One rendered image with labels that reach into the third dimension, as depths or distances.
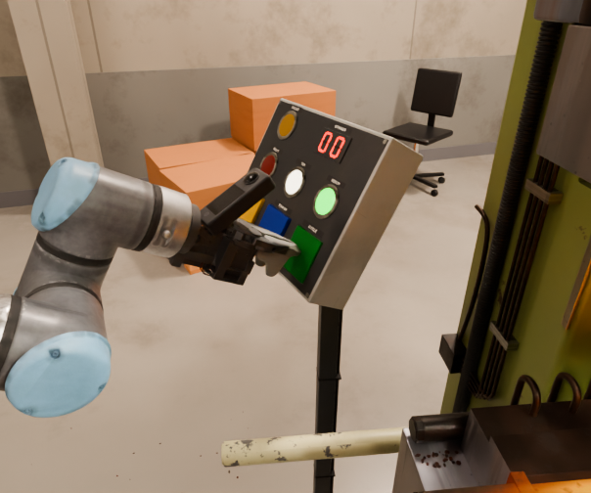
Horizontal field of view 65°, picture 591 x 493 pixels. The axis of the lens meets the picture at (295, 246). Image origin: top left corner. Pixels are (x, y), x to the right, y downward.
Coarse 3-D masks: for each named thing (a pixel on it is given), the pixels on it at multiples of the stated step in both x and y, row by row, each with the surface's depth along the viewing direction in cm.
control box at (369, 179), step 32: (320, 128) 80; (352, 128) 74; (256, 160) 94; (288, 160) 85; (320, 160) 78; (352, 160) 72; (384, 160) 68; (416, 160) 71; (320, 192) 76; (352, 192) 71; (384, 192) 71; (256, 224) 88; (320, 224) 75; (352, 224) 70; (384, 224) 74; (320, 256) 73; (352, 256) 73; (320, 288) 72; (352, 288) 76
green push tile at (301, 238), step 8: (296, 232) 78; (304, 232) 76; (296, 240) 78; (304, 240) 76; (312, 240) 75; (304, 248) 76; (312, 248) 74; (296, 256) 77; (304, 256) 75; (312, 256) 74; (288, 264) 78; (296, 264) 76; (304, 264) 75; (296, 272) 76; (304, 272) 74
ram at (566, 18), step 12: (540, 0) 36; (552, 0) 35; (564, 0) 33; (576, 0) 32; (588, 0) 31; (540, 12) 36; (552, 12) 35; (564, 12) 33; (576, 12) 32; (588, 12) 32
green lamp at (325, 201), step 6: (324, 192) 75; (330, 192) 74; (318, 198) 76; (324, 198) 75; (330, 198) 74; (318, 204) 75; (324, 204) 74; (330, 204) 73; (318, 210) 75; (324, 210) 74
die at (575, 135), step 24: (576, 24) 32; (576, 48) 32; (576, 72) 32; (552, 96) 35; (576, 96) 32; (552, 120) 35; (576, 120) 33; (552, 144) 35; (576, 144) 33; (576, 168) 33
